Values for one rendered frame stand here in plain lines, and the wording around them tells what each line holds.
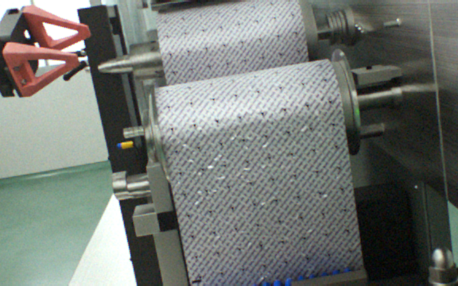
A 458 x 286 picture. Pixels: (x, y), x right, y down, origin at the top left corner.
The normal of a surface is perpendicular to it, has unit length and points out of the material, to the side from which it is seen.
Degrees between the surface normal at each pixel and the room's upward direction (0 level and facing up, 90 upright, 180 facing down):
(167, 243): 90
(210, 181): 90
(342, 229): 90
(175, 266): 90
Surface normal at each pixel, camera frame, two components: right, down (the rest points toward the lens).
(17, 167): 0.04, 0.22
